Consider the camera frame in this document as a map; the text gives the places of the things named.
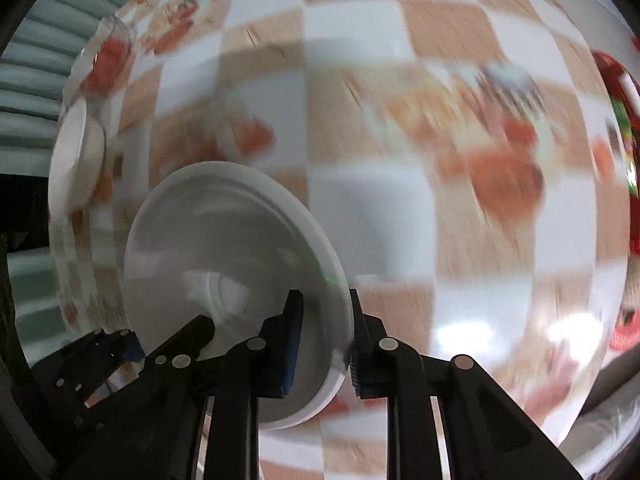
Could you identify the white paper bowl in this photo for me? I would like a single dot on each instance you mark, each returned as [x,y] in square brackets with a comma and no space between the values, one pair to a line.
[225,235]
[75,160]

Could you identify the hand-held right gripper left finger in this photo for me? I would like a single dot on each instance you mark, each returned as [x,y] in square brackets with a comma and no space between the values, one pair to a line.
[292,350]

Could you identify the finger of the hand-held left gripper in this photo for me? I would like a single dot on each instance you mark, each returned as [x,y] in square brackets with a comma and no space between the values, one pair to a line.
[192,335]
[125,345]

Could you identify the pale green ribbed upholstery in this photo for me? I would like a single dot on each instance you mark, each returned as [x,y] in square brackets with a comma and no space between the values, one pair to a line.
[40,75]

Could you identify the checkered printed tablecloth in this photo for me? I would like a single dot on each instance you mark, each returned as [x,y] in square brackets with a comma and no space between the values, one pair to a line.
[350,60]

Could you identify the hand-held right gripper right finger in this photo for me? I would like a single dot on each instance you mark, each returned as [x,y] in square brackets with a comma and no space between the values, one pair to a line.
[356,360]

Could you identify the clear glass bowl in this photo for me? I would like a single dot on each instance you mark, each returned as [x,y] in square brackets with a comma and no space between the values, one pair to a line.
[100,35]

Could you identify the pile of cherry tomatoes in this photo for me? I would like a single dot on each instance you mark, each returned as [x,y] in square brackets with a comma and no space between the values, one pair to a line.
[107,67]

